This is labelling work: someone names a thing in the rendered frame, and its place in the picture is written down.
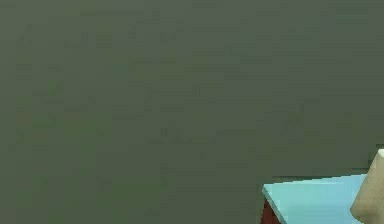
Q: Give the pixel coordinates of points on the beige pillow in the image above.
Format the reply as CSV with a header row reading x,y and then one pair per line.
x,y
370,196

